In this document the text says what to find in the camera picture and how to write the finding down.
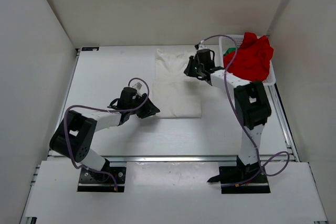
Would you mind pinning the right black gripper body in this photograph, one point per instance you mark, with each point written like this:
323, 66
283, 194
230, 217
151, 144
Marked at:
196, 68

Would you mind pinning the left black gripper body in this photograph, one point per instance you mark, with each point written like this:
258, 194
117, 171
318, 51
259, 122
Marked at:
143, 107

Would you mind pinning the white t shirt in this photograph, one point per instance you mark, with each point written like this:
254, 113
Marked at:
174, 93

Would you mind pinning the red t shirt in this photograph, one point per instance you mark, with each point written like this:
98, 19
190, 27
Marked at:
251, 62

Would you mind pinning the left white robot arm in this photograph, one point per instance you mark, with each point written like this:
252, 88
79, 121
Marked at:
74, 135

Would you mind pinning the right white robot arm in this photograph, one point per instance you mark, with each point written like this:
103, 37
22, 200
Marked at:
249, 100

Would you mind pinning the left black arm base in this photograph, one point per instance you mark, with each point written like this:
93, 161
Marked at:
102, 183

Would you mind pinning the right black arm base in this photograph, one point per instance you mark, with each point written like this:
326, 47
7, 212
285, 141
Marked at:
241, 179

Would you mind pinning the white plastic basket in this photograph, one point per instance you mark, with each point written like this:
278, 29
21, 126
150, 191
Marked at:
226, 43

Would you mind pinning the green t shirt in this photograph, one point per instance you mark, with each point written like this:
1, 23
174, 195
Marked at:
229, 50

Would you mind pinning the black label sticker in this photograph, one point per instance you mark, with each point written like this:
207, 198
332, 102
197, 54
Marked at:
90, 49

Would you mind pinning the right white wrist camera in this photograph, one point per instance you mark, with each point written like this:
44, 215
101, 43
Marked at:
200, 45

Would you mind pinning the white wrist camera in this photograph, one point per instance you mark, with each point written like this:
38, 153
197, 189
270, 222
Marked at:
137, 86
200, 45

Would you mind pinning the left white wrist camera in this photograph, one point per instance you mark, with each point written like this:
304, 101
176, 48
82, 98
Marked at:
137, 86

